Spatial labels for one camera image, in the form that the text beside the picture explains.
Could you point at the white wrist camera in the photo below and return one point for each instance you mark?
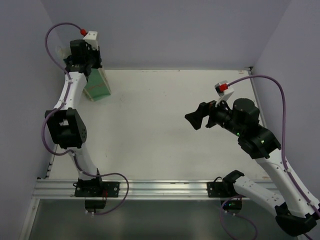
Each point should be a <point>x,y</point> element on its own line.
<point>224,91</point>
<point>92,38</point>

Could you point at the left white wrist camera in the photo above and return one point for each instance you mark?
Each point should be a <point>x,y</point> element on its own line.
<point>92,38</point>

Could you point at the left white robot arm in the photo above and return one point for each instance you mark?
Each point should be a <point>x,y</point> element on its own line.
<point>66,127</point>

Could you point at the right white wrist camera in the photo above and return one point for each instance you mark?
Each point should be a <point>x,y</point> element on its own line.
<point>224,91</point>

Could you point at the green printed paper bag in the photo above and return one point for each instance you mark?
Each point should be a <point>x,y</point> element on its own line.
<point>97,86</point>

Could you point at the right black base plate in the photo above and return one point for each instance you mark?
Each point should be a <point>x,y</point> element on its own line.
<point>220,189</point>

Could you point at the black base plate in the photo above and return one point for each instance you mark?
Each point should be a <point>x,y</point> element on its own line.
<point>220,189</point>
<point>110,188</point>

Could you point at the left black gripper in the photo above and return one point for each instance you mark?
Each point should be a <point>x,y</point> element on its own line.
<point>93,63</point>

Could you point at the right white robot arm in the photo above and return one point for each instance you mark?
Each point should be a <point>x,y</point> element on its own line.
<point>295,209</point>

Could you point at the aluminium mounting rail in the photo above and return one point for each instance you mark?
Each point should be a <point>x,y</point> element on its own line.
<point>64,189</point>

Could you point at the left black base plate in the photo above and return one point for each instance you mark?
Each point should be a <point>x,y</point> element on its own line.
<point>110,188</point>

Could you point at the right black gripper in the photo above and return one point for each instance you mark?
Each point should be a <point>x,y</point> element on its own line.
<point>205,109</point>

